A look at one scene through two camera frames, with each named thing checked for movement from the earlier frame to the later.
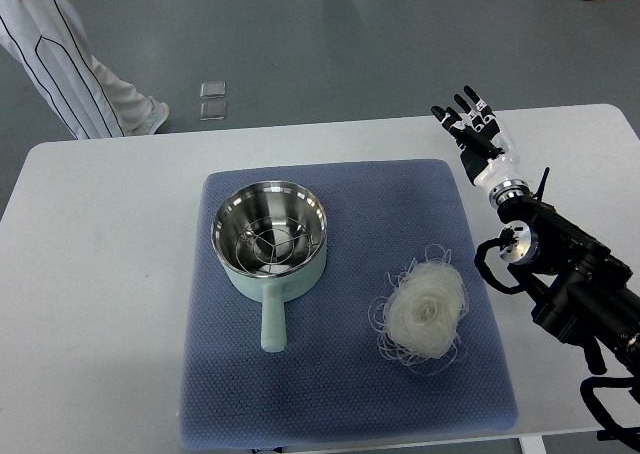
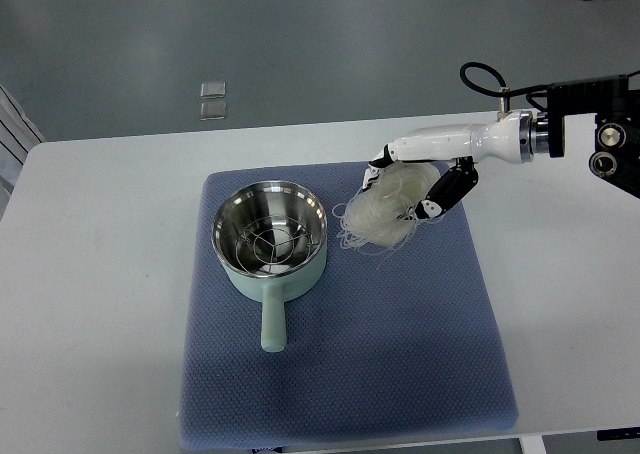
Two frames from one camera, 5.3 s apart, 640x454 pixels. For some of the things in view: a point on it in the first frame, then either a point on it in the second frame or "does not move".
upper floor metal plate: [213, 90] does not move
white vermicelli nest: [418, 321] -> [381, 213]
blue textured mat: [328, 387] does not move
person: [41, 28] -> [18, 134]
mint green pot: [270, 240] does not move
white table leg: [533, 444] does not move
